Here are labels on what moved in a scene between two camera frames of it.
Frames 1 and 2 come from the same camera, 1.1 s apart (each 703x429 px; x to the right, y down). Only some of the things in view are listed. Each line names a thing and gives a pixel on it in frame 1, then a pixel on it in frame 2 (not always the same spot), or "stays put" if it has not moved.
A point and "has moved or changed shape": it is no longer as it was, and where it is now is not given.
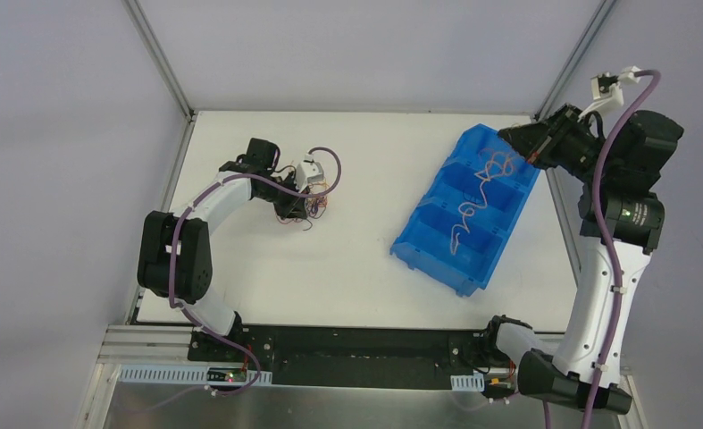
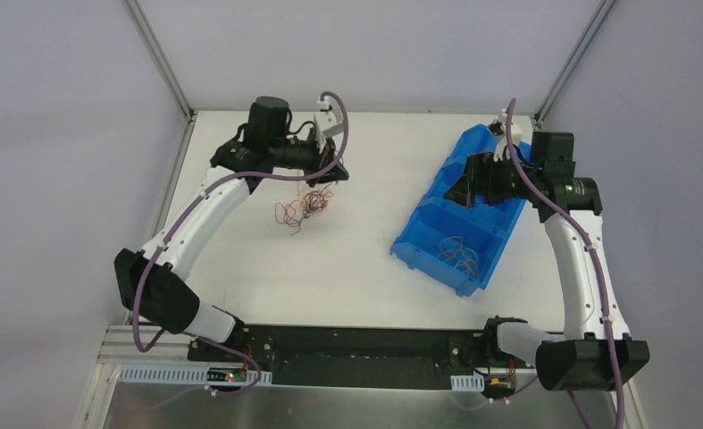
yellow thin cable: [484, 195] has moved or changed shape
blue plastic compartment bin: [475, 196] stays put
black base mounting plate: [350, 357] stays put
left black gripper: [290, 203] → [320, 159]
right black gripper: [554, 140] → [482, 180]
